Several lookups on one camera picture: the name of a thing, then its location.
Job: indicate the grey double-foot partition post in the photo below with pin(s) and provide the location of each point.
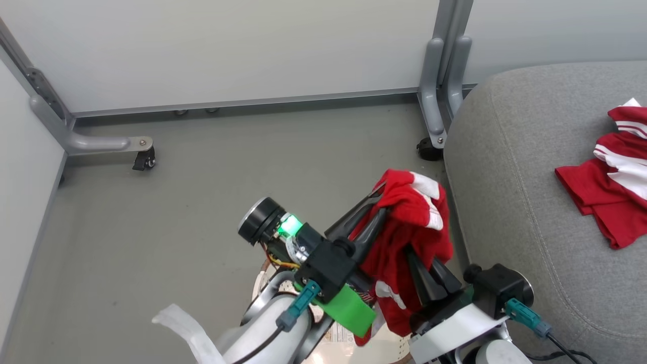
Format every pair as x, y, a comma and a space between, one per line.
432, 91

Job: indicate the white woven-rim laundry basket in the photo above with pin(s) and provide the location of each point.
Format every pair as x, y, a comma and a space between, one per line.
343, 334

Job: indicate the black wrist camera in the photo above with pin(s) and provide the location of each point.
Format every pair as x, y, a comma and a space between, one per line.
498, 290
323, 265

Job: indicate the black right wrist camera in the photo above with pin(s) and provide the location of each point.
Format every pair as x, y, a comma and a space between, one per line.
498, 290

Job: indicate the red garment with white patches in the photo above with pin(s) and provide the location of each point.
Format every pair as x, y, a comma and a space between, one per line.
404, 237

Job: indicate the grey curved partition leg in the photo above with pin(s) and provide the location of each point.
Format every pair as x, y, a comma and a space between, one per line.
86, 143

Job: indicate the red white striped garment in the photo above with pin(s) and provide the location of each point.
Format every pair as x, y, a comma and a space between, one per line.
606, 202

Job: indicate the grey partition bottom rail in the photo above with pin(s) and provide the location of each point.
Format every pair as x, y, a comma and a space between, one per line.
252, 102

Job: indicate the black caster on curved leg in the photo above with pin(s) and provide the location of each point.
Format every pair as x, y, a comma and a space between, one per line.
144, 161

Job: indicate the grey fabric sofa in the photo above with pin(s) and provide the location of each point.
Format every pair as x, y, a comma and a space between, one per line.
530, 177

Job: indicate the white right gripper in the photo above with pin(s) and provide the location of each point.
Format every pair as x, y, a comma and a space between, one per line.
455, 328

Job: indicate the white translucent plastic strip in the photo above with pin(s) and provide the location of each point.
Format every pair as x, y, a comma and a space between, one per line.
187, 326

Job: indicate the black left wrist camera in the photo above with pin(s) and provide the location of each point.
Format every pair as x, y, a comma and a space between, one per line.
323, 265

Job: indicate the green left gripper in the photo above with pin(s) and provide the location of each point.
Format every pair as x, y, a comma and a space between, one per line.
351, 308

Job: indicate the black caster under post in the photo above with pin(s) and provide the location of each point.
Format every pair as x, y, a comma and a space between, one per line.
428, 150

